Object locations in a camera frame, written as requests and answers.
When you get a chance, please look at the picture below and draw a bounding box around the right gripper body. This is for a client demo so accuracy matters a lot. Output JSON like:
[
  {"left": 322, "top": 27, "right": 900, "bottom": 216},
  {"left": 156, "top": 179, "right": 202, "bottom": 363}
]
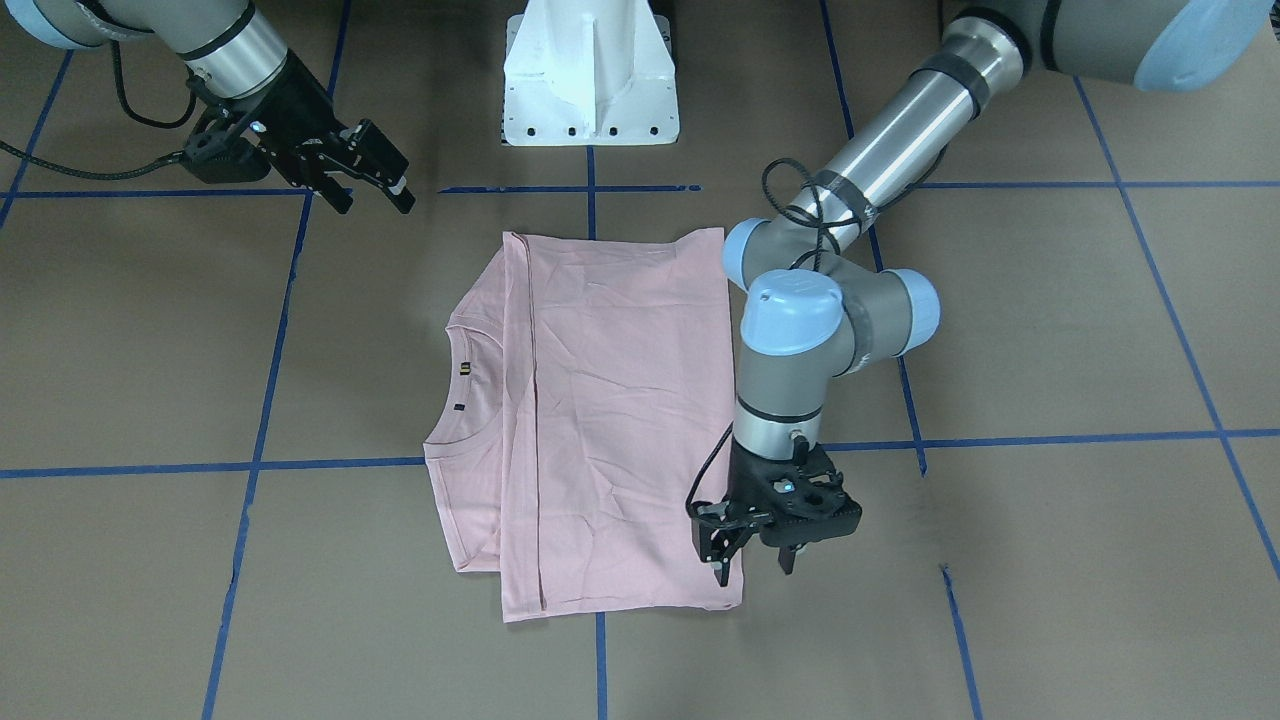
[{"left": 236, "top": 50, "right": 361, "bottom": 186}]

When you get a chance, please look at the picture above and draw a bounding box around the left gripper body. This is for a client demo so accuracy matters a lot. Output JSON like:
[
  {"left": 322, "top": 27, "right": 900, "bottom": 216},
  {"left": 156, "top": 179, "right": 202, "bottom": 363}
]
[{"left": 726, "top": 437, "right": 836, "bottom": 516}]

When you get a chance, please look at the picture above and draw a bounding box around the pink Snoopy t-shirt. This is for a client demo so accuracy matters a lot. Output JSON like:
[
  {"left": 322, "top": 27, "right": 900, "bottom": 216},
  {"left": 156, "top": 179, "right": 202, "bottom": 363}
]
[{"left": 424, "top": 228, "right": 744, "bottom": 623}]

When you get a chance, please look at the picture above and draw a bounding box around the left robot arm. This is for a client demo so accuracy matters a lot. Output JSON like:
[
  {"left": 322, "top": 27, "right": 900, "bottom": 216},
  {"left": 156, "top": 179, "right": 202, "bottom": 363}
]
[{"left": 689, "top": 1, "right": 1277, "bottom": 579}]

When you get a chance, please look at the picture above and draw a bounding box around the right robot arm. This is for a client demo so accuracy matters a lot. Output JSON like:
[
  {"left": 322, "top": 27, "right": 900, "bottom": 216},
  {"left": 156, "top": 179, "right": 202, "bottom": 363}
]
[{"left": 6, "top": 1, "right": 415, "bottom": 214}]

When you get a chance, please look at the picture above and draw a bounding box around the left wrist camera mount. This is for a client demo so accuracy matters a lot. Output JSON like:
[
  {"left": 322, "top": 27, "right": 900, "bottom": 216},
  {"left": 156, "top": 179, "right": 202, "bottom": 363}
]
[{"left": 760, "top": 469, "right": 863, "bottom": 548}]

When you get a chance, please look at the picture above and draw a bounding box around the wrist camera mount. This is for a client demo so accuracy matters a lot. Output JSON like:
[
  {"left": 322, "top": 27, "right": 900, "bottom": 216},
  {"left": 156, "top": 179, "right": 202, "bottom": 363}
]
[
  {"left": 760, "top": 469, "right": 863, "bottom": 548},
  {"left": 179, "top": 104, "right": 271, "bottom": 184}
]

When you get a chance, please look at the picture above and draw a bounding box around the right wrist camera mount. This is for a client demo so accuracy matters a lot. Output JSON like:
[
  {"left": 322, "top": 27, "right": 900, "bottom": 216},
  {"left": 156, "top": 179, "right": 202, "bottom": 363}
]
[{"left": 179, "top": 104, "right": 271, "bottom": 184}]

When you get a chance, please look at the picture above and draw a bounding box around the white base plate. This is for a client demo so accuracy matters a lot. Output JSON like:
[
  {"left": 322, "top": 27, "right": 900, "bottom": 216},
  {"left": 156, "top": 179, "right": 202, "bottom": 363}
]
[{"left": 500, "top": 1, "right": 681, "bottom": 147}]

